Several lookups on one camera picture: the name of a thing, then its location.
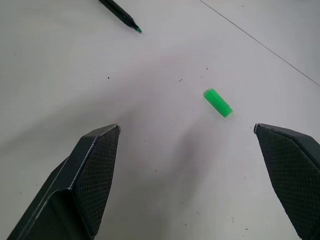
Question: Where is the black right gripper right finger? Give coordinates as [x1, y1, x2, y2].
[253, 122, 320, 240]

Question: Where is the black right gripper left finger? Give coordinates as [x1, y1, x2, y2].
[6, 123, 122, 240]

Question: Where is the black green-tipped marker pen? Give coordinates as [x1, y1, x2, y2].
[97, 0, 143, 34]

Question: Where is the green marker cap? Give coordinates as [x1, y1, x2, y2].
[202, 87, 234, 119]

